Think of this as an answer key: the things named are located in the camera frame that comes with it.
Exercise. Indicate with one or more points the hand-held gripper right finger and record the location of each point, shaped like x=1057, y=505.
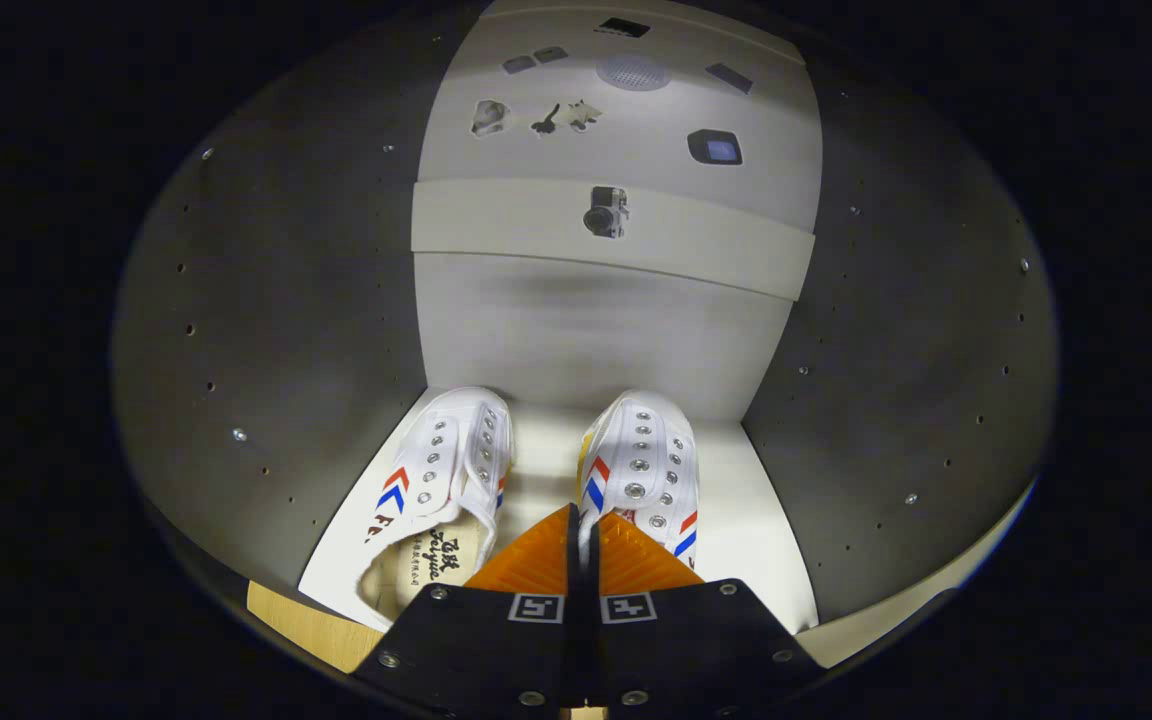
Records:
x=686, y=650

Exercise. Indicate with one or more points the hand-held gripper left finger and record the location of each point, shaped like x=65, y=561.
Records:
x=496, y=650

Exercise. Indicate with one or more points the white canvas shoe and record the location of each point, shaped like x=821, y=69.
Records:
x=641, y=460
x=446, y=460

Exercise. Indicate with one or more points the dark grey shoe cabinet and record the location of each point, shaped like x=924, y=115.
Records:
x=286, y=300

